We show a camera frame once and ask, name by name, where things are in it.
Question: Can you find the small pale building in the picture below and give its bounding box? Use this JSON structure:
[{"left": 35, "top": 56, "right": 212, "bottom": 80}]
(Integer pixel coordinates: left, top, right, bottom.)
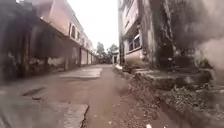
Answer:
[{"left": 111, "top": 49, "right": 121, "bottom": 65}]

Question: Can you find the group of trees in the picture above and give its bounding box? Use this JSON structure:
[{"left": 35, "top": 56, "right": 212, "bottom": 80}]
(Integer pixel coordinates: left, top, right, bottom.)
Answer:
[{"left": 95, "top": 41, "right": 119, "bottom": 65}]

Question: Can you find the worn grey-brown road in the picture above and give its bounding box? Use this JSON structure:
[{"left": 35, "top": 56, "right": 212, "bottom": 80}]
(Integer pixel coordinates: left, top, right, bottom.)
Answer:
[{"left": 0, "top": 63, "right": 188, "bottom": 128}]

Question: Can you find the pale building with windows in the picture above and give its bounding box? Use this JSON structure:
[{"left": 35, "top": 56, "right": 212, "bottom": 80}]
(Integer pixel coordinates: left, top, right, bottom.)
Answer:
[{"left": 117, "top": 0, "right": 158, "bottom": 70}]

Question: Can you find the pink two-storey building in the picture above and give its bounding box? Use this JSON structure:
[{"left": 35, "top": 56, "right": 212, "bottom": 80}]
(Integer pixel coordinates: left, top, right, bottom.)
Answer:
[{"left": 0, "top": 0, "right": 99, "bottom": 83}]

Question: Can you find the rubble-strewn dirt verge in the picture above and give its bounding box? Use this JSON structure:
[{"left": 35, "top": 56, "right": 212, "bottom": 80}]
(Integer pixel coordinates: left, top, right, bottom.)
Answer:
[{"left": 113, "top": 64, "right": 224, "bottom": 128}]

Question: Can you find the dark mossy wall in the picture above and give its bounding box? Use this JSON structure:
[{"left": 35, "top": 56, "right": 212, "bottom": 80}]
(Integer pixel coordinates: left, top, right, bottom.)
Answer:
[{"left": 146, "top": 0, "right": 224, "bottom": 84}]

